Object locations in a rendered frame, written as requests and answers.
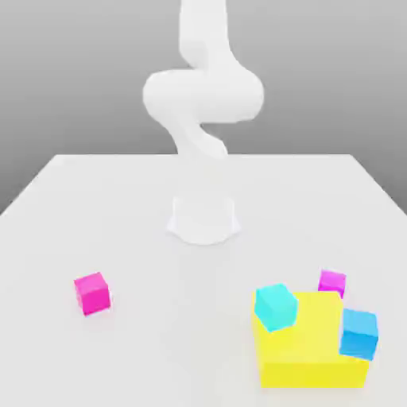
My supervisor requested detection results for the small cyan cube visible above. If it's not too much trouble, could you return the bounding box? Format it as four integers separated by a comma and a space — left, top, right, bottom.
254, 282, 299, 333

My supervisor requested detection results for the small blue cube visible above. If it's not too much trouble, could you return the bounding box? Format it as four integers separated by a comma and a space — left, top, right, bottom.
338, 308, 379, 362

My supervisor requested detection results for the small magenta cube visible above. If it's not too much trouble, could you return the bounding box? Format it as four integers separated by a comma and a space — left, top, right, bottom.
317, 269, 347, 299

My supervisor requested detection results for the small pink cube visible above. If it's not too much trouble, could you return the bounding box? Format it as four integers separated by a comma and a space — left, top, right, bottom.
73, 271, 112, 316

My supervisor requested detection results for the large yellow box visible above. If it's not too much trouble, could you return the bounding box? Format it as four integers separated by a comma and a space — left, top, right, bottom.
251, 290, 370, 390

